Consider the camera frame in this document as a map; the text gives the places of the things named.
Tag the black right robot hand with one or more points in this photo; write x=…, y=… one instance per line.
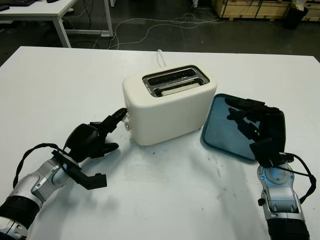
x=273, y=125

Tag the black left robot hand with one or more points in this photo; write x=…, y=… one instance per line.
x=83, y=140

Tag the white two-slot toaster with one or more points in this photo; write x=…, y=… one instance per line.
x=170, y=117

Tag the slice of white bread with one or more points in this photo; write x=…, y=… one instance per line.
x=180, y=89

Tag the blue plastic tray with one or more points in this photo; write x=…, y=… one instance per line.
x=222, y=132

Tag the black trash bin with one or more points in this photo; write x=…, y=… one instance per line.
x=295, y=17

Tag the white desk with metal legs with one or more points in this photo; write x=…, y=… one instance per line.
x=45, y=12

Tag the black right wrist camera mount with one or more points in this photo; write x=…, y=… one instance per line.
x=265, y=150

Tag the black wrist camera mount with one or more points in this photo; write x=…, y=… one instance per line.
x=95, y=181
x=265, y=150

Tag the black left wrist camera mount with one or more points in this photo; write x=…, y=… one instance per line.
x=95, y=181

